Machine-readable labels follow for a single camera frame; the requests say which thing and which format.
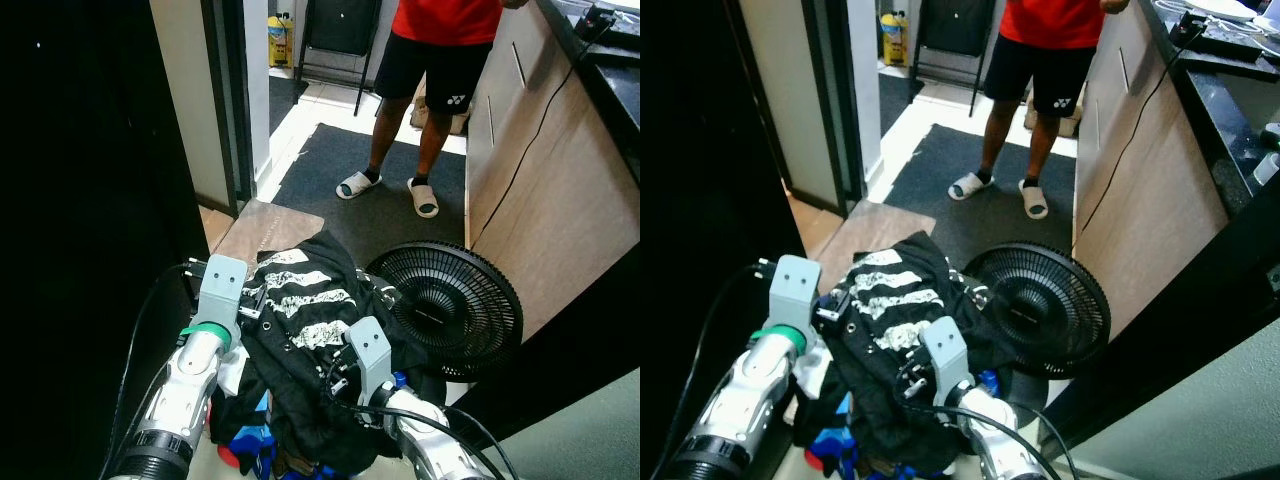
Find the dark door frame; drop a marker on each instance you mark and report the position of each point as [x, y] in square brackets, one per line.
[825, 100]
[225, 100]

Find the cardboard box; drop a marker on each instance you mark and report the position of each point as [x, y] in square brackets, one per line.
[1068, 120]
[420, 110]

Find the yellow bottle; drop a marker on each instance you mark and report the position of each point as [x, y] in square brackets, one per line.
[280, 42]
[893, 40]

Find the black stone countertop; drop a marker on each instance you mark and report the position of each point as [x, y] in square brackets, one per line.
[615, 85]
[1225, 110]

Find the brown doormat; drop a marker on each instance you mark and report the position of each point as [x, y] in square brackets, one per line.
[850, 232]

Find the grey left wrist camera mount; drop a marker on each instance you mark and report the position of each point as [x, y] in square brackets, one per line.
[793, 288]
[221, 288]

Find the white plate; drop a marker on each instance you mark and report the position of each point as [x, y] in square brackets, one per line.
[1225, 8]

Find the black garment with white print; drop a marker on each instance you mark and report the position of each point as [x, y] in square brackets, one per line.
[880, 390]
[300, 380]

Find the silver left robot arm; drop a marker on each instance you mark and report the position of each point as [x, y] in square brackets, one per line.
[185, 385]
[745, 390]

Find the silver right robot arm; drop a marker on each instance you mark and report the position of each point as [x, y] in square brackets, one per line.
[1000, 445]
[430, 445]

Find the wooden kitchen cabinet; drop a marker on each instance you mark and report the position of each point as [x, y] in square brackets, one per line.
[1150, 190]
[560, 180]

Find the person in red shirt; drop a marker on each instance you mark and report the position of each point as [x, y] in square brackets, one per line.
[1045, 60]
[440, 60]

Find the black folding chair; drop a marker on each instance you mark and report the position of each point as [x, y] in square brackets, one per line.
[955, 25]
[340, 25]

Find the white cloth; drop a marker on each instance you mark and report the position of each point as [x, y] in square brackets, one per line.
[230, 372]
[805, 375]

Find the black floor mat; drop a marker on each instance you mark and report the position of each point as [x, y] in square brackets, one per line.
[330, 170]
[940, 170]

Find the black countertop device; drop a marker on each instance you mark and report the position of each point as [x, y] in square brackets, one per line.
[600, 22]
[1225, 38]

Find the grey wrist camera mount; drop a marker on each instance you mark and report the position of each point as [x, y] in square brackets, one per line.
[371, 352]
[793, 288]
[221, 288]
[946, 352]

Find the black round fan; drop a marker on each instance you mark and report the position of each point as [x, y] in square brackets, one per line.
[450, 310]
[1040, 310]

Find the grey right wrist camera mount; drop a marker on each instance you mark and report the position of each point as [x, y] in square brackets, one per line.
[371, 352]
[946, 352]

